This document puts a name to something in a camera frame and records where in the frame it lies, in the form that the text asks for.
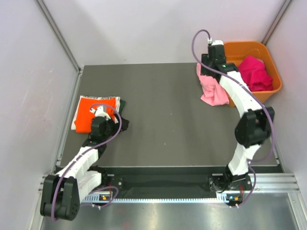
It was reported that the magenta t shirt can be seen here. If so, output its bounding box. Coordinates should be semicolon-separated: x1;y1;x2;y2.
238;56;273;92

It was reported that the wrist white camera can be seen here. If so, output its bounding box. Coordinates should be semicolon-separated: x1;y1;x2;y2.
208;39;224;46
90;105;118;123

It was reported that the grey slotted cable duct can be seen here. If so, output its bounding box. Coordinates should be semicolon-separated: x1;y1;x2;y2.
81;191;241;205

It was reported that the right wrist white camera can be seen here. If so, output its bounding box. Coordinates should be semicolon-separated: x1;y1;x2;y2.
208;39;224;46

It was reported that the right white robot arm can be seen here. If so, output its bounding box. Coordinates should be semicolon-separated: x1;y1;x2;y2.
201;40;274;190

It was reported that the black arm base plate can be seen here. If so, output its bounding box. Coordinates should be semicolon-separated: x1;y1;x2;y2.
54;166;285;199

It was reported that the folded white printed t shirt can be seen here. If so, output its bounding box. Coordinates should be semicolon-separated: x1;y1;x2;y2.
71;95;121;131

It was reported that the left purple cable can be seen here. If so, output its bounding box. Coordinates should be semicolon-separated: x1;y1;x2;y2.
51;103;123;220

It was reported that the light pink t shirt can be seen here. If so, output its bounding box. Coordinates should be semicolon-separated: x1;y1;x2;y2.
196;63;229;106

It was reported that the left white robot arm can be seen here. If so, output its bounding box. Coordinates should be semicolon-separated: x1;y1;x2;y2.
40;115;130;220

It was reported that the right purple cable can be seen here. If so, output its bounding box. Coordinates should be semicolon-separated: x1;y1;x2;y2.
193;29;275;208

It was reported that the purple cable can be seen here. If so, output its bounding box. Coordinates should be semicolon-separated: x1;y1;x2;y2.
193;29;275;208
51;103;123;220

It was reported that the orange plastic basket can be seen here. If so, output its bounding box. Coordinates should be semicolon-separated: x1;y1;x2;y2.
224;41;282;103

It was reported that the folded dark green t shirt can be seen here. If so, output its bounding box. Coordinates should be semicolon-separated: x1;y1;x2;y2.
118;99;129;132

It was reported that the aluminium frame rail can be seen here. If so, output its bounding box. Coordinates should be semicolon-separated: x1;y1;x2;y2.
38;172;301;192

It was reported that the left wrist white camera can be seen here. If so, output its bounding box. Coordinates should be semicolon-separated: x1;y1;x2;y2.
90;105;118;123

